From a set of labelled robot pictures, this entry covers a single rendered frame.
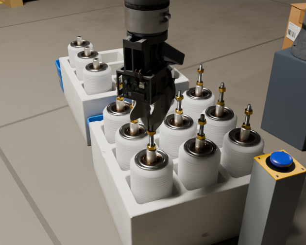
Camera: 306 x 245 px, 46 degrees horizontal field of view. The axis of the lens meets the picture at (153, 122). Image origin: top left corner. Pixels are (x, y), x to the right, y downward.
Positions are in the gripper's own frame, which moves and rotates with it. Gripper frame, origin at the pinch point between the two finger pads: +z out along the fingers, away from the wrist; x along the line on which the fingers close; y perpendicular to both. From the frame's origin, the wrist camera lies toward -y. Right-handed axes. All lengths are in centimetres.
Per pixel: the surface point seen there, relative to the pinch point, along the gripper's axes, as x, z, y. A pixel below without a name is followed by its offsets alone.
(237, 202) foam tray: 18.1, 21.8, -8.6
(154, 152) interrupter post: 0.9, 6.7, 1.2
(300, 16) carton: 11, 7, -120
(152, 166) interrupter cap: 1.3, 9.0, 2.8
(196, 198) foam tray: 10.8, 16.5, -0.3
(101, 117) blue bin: -33.7, 23.1, -26.4
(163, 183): 4.1, 12.4, 3.0
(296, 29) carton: 10, 14, -121
